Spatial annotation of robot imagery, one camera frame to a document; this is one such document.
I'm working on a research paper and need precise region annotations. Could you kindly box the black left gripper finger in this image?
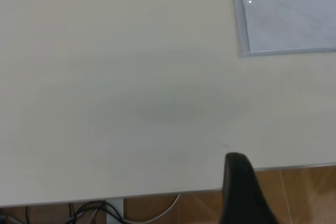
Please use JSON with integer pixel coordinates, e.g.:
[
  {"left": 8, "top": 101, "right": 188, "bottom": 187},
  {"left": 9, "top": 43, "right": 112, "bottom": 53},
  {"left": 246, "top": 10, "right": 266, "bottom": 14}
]
[{"left": 219, "top": 152, "right": 280, "bottom": 224}]

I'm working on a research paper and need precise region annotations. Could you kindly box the clear zip bag red zipper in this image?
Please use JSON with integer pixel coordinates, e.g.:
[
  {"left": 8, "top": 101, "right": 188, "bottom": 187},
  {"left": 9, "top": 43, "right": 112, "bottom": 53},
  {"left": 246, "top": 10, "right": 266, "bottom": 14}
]
[{"left": 230, "top": 0, "right": 336, "bottom": 57}]

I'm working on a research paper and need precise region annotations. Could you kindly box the white table leg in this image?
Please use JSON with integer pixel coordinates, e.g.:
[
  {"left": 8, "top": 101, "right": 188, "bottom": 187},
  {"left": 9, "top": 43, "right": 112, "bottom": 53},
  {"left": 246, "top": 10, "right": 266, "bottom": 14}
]
[{"left": 106, "top": 198, "right": 124, "bottom": 224}]

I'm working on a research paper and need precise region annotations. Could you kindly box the dark cable bundle under table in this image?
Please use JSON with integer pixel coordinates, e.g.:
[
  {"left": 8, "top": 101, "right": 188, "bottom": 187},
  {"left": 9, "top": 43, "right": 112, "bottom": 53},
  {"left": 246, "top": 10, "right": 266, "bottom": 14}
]
[{"left": 65, "top": 200, "right": 123, "bottom": 224}]

